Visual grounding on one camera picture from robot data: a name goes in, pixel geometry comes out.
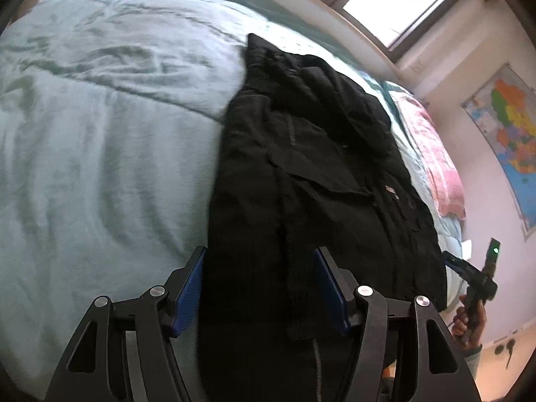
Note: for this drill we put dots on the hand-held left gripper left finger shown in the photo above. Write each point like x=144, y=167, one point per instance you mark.
x=190, y=289

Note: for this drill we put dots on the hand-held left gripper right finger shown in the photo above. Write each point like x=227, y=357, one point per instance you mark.
x=331, y=284

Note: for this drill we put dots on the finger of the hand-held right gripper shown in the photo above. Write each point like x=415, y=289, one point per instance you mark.
x=454, y=264

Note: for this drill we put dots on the black hooded coat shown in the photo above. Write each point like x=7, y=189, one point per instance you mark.
x=314, y=176

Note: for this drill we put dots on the person's right forearm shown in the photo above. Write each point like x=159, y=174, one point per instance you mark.
x=473, y=360

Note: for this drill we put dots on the person's right hand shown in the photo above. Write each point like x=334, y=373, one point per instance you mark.
x=460, y=322

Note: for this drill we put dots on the pink pillow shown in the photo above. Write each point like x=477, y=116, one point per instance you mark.
x=435, y=163

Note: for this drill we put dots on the light blue quilted blanket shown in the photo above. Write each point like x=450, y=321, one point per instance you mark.
x=104, y=155

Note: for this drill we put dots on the grey framed window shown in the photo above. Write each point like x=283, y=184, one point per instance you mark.
x=389, y=8

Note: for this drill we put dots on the colourful wall map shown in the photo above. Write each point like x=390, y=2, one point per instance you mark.
x=511, y=134

